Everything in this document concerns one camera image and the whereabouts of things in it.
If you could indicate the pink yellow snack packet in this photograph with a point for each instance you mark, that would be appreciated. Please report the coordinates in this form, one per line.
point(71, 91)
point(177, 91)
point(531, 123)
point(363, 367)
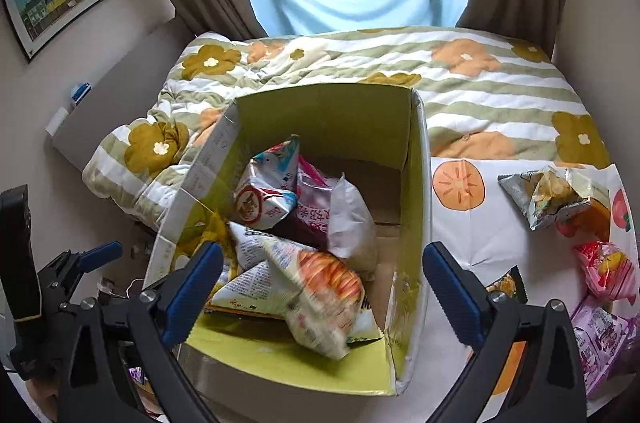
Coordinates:
point(605, 270)

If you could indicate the floral striped blanket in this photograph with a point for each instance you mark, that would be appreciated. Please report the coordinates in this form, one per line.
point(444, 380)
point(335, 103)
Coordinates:
point(450, 93)

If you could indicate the blue white red-circle snack packet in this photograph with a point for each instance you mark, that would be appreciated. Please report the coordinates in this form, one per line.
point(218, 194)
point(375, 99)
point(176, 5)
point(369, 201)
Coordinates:
point(265, 198)

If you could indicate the orange white triangular snack packet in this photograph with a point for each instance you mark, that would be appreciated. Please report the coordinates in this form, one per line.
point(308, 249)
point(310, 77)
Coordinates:
point(320, 293)

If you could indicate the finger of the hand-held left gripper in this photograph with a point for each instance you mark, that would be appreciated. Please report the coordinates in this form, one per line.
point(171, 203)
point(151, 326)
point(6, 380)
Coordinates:
point(100, 254)

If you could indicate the persimmon print tablecloth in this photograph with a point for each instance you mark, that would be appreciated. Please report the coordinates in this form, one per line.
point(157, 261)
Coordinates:
point(450, 233)

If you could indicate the small white box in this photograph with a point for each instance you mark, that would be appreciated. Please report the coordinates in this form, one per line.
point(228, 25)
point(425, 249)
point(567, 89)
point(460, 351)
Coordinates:
point(56, 121)

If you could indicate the plain white snack packet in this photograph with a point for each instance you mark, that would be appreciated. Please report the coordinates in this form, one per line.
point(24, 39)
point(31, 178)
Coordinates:
point(350, 228)

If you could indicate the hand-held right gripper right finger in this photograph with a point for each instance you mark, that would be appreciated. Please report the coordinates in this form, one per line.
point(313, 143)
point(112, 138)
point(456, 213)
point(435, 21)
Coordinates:
point(452, 293)

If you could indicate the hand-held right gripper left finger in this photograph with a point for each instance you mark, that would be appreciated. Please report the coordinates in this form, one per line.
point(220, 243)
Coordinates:
point(192, 293)

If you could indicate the small blue white object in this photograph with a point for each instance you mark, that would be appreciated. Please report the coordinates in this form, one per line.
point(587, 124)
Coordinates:
point(81, 93)

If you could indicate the purple snack packet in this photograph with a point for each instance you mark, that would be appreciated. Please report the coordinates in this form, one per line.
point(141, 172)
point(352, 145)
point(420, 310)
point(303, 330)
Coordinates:
point(597, 338)

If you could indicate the green cardboard box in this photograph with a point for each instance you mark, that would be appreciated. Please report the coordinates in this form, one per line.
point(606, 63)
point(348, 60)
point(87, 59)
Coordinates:
point(350, 128)

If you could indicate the small yellow black snack packet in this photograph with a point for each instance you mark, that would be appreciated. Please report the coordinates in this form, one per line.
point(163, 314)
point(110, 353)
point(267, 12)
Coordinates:
point(505, 285)

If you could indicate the white grey triangular snack packet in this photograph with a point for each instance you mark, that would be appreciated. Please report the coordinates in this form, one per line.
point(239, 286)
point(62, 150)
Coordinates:
point(250, 253)

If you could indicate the green yellow chips packet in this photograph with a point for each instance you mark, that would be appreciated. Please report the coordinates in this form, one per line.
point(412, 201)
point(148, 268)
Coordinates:
point(545, 198)

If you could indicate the grey headboard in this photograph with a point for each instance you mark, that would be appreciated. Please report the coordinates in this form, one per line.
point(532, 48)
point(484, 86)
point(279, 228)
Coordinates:
point(135, 78)

